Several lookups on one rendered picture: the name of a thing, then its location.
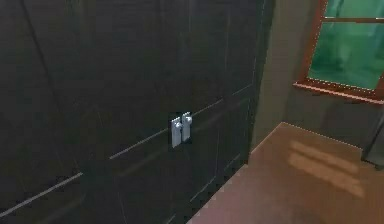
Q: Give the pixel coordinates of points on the dark grey cabinet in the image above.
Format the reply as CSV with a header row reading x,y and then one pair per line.
x,y
376,146

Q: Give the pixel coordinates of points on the red-brown framed window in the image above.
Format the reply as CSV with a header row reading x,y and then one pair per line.
x,y
346,50

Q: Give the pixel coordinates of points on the dark double room door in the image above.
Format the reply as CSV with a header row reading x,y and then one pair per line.
x,y
100,83

